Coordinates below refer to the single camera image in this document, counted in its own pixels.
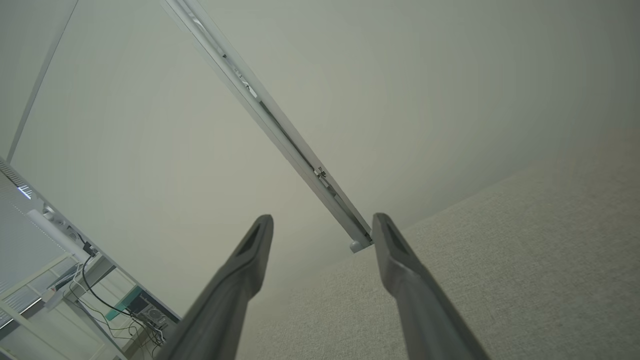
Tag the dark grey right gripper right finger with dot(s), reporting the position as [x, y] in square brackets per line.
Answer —
[425, 310]

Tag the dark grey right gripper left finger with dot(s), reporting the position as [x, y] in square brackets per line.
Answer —
[225, 300]

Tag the teal box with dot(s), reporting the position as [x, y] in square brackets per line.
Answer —
[125, 302]

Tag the white tube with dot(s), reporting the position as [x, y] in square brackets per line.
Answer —
[55, 232]

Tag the grey cylindrical post foot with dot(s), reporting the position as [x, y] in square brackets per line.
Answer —
[356, 246]

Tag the grey metal partition post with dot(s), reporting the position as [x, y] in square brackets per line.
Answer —
[280, 127]

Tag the white desk frame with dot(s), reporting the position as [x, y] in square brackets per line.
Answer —
[30, 320]

